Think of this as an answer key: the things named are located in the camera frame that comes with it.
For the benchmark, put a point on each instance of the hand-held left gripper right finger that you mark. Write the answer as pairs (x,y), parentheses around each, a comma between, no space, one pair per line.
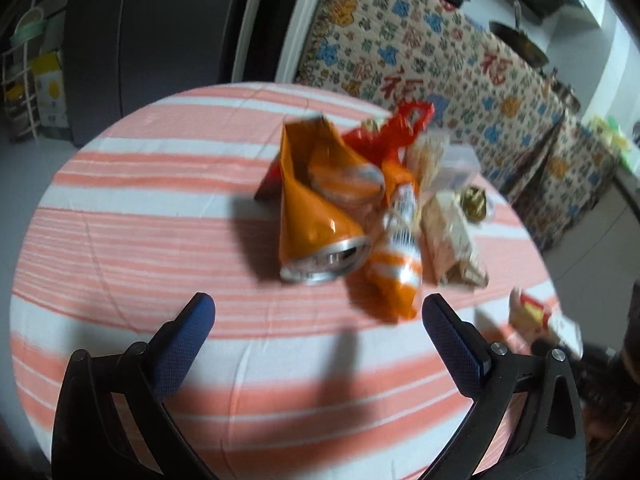
(456,347)

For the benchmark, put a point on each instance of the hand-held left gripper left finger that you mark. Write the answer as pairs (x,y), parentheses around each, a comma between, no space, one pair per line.
(184,342)

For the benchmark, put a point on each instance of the long beige food wrapper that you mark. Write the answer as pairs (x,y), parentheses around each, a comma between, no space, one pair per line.
(450,240)

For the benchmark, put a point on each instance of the orange striped snack wrapper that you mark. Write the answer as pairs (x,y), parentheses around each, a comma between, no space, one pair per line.
(400,255)

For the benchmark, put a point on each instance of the large orange snack bag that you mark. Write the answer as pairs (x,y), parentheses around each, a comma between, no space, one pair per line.
(310,210)

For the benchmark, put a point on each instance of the red plastic bag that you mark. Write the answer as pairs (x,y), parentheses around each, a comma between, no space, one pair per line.
(395,130)

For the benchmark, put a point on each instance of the white packet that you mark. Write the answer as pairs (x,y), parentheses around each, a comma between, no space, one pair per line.
(567,334)

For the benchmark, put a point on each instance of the red and yellow packet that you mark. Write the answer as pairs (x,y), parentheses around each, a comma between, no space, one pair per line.
(529,312)

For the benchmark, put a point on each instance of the pink striped tablecloth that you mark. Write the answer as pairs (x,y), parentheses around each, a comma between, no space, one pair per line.
(125,240)

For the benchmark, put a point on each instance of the yellow foil snack wrapper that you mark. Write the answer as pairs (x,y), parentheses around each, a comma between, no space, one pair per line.
(475,203)

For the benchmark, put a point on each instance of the dark red packet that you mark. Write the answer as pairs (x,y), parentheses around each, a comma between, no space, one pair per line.
(267,182)

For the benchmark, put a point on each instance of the clear plastic box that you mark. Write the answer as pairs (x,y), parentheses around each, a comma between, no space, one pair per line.
(459,162)

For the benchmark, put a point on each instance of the translucent snack bag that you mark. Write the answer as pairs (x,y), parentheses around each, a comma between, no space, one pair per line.
(425,152)

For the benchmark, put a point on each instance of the green plastic items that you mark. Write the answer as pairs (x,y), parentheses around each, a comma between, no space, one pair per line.
(607,132)

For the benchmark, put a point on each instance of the yellow and white box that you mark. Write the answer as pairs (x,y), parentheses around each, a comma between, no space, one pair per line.
(49,87)

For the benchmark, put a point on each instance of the white shelf rack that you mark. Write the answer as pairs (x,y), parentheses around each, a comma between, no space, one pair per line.
(20,105)

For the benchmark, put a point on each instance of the printed blanket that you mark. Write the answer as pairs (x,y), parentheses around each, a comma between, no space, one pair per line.
(425,45)

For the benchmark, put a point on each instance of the dark refrigerator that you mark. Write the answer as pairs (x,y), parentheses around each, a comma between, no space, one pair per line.
(150,35)

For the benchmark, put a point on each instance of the black wok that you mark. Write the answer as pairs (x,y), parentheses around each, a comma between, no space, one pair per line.
(520,42)

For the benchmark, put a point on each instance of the pale green basin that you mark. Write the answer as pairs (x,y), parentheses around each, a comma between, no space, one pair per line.
(30,25)

